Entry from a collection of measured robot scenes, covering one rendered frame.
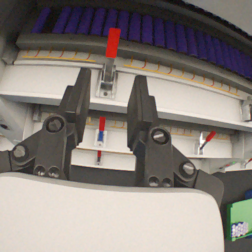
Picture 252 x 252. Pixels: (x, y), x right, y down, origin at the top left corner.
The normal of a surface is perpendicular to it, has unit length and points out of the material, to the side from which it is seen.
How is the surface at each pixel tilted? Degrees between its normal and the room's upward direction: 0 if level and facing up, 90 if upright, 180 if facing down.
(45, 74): 20
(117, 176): 0
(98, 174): 0
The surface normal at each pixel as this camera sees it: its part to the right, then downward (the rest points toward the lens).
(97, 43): 0.15, -0.13
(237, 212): -0.20, -0.47
